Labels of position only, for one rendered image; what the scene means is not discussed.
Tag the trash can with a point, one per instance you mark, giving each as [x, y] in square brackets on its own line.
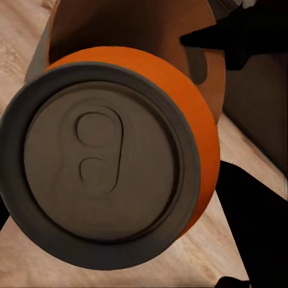
[153, 26]

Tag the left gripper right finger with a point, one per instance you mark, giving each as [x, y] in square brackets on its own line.
[258, 220]

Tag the can of soda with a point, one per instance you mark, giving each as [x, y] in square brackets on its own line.
[108, 157]

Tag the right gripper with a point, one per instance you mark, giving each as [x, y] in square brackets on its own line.
[261, 29]

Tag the cabinet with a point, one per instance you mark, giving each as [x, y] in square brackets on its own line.
[256, 98]

